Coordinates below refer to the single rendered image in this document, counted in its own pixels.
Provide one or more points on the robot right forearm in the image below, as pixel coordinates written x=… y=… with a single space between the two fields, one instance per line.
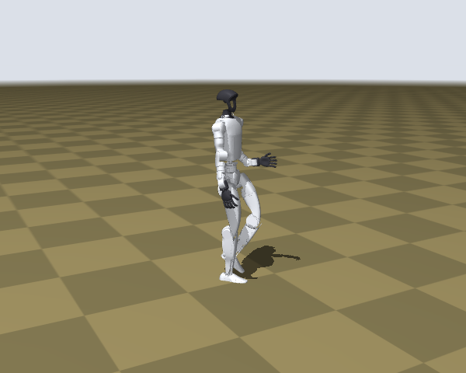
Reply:
x=221 y=176

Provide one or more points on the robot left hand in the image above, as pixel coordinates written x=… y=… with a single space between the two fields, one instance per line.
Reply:
x=265 y=161

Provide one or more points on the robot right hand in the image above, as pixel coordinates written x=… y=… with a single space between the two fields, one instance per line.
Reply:
x=227 y=196

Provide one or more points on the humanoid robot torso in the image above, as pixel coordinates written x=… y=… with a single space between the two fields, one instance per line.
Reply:
x=233 y=146

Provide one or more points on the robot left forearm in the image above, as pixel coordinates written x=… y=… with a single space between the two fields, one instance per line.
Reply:
x=247 y=161

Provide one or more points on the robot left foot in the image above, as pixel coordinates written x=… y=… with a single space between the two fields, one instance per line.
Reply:
x=237 y=265

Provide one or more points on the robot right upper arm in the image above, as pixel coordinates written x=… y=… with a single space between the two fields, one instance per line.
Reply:
x=218 y=130

